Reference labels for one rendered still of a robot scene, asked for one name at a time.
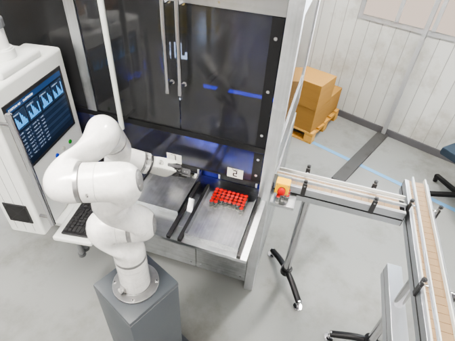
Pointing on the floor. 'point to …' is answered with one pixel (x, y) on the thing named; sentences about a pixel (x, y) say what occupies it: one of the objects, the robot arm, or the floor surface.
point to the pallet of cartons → (316, 104)
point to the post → (277, 122)
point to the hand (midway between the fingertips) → (183, 173)
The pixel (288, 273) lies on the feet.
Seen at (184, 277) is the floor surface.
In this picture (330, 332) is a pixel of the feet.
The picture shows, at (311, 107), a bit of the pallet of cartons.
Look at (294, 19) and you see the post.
